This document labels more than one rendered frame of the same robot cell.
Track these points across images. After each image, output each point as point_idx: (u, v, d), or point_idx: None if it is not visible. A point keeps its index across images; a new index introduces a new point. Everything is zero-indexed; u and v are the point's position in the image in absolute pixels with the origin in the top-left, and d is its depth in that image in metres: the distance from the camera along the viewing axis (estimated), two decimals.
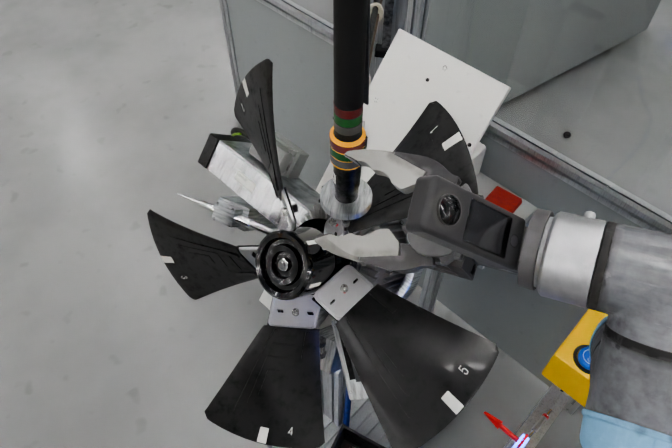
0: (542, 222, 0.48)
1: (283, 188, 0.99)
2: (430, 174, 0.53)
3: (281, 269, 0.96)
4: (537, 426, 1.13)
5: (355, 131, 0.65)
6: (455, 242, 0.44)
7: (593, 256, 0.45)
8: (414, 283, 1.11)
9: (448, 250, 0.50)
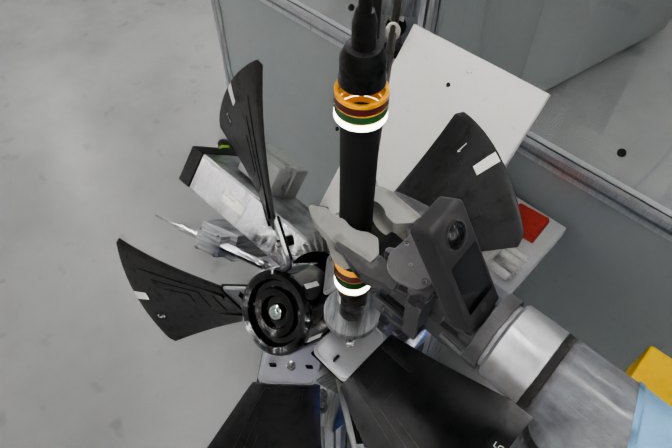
0: (516, 303, 0.49)
1: (276, 218, 0.81)
2: None
3: (273, 317, 0.78)
4: None
5: None
6: (445, 267, 0.45)
7: (552, 350, 0.45)
8: None
9: (420, 286, 0.50)
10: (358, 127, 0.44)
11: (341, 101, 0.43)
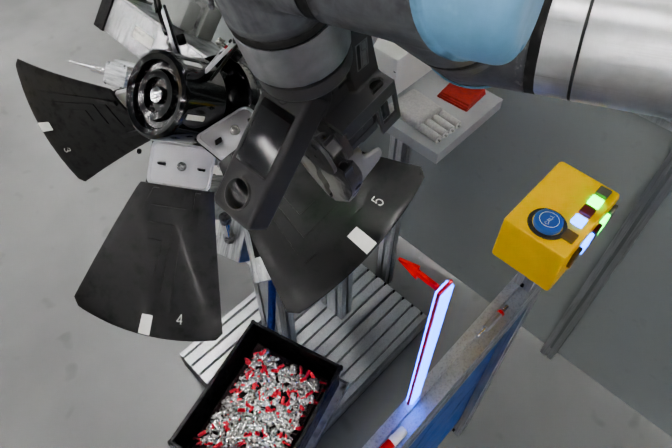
0: None
1: (161, 5, 0.78)
2: None
3: (154, 99, 0.75)
4: (489, 323, 0.93)
5: None
6: (265, 190, 0.42)
7: (244, 47, 0.36)
8: None
9: (319, 151, 0.45)
10: None
11: None
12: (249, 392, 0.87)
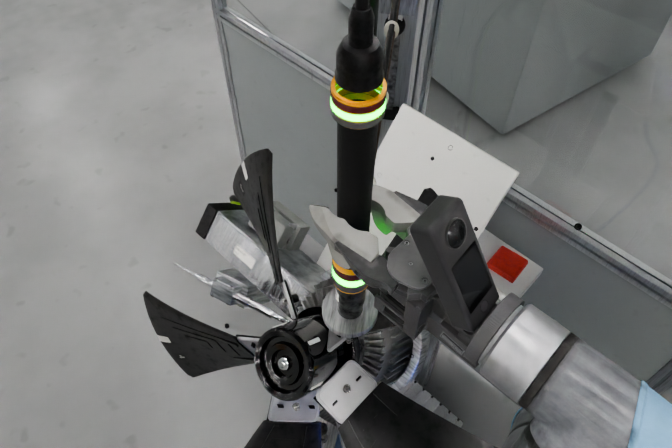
0: (516, 302, 0.48)
1: None
2: None
3: (279, 363, 0.92)
4: None
5: None
6: (445, 265, 0.45)
7: (552, 348, 0.45)
8: (419, 368, 1.08)
9: (420, 285, 0.50)
10: (355, 124, 0.44)
11: (338, 98, 0.43)
12: None
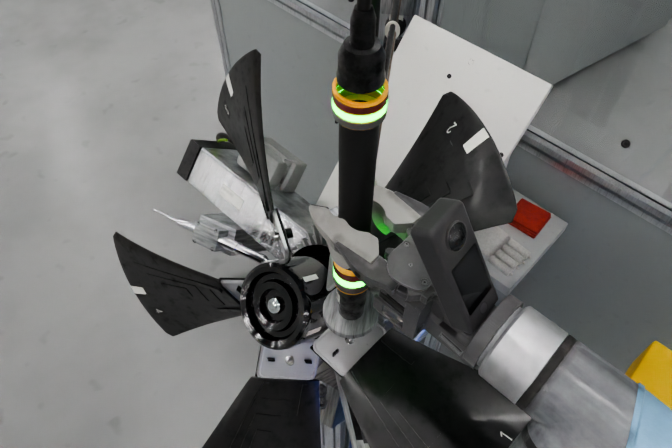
0: (516, 304, 0.49)
1: None
2: None
3: (268, 305, 0.77)
4: None
5: None
6: (445, 268, 0.45)
7: (551, 351, 0.45)
8: None
9: (420, 286, 0.50)
10: (357, 125, 0.44)
11: (340, 99, 0.43)
12: None
